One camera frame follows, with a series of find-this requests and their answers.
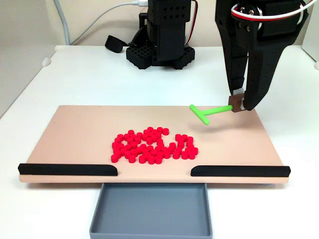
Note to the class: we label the green T pusher brown block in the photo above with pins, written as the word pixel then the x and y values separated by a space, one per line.
pixel 216 110

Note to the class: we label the red granules pile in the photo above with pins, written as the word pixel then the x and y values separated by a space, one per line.
pixel 149 149

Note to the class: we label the grey tray container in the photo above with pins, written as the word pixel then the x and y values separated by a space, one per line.
pixel 152 211

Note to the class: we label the beige flat board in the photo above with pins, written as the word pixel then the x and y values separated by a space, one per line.
pixel 74 139

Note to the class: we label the black edge rail strip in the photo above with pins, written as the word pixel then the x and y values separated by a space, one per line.
pixel 64 169
pixel 239 171

